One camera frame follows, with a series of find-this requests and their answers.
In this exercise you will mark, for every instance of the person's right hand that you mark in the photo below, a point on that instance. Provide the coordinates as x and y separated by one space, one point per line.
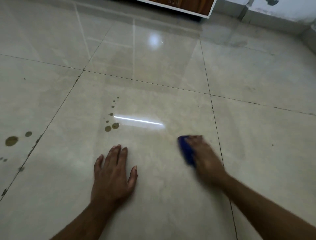
206 160

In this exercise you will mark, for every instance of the person's left hand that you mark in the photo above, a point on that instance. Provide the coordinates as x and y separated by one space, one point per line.
111 181

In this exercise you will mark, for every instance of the person's left thumb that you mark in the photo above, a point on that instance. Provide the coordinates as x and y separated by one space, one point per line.
133 176

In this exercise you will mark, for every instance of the person's left middle finger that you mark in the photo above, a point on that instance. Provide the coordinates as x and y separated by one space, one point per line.
116 155

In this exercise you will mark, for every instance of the person's left little finger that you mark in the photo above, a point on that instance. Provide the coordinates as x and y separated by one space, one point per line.
98 164

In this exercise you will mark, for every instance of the person's right fingers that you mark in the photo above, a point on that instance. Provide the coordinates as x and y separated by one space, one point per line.
196 143

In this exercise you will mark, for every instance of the blue cleaning cloth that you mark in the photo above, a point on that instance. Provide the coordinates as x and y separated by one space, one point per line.
187 150

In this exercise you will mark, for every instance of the person's right forearm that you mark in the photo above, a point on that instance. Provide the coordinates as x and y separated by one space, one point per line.
266 212

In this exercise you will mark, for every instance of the person's left forearm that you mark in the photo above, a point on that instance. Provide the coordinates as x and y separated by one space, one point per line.
84 222

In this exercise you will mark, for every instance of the brown liquid spill drops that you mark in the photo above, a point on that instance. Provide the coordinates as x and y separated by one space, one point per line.
112 121
16 139

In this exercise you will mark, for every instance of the white wooden cabinet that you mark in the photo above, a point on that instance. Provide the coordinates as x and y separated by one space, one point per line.
184 6

